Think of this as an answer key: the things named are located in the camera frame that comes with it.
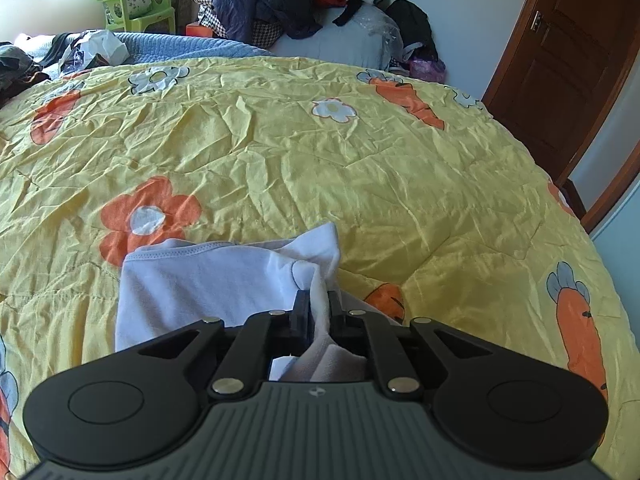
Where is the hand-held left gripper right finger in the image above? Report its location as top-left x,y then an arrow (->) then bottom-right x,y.
327,290 -> 501,402

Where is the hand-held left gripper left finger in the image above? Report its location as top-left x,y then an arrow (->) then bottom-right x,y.
135,290 -> 311,402

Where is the small white garment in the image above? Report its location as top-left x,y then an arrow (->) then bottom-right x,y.
114,222 -> 373,383

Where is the stack of dark folded clothes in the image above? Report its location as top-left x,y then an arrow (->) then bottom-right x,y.
0,42 -> 51,98

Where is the yellow carrot flower printed blanket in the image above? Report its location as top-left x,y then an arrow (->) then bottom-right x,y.
0,55 -> 626,480

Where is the purple bag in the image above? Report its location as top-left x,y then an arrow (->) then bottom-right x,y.
407,57 -> 447,84

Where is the blue quilted blanket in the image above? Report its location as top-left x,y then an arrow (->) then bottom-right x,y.
30,31 -> 276,68

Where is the clear plastic bag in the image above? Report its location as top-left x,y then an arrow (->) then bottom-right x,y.
357,12 -> 404,57

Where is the houndstooth cloth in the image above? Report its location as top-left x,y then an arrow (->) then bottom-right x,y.
187,0 -> 282,47

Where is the black hanging garment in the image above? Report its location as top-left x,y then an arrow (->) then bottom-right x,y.
385,0 -> 439,62

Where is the orange box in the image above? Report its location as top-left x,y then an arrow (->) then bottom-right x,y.
186,22 -> 221,40

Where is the navy jacket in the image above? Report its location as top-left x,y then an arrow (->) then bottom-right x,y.
212,0 -> 326,42

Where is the white plastic bag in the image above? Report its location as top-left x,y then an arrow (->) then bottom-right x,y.
59,30 -> 130,73

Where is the green plastic chair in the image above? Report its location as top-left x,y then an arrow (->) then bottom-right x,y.
89,0 -> 177,37

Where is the brown wooden door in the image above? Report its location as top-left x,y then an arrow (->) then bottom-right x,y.
482,0 -> 640,181

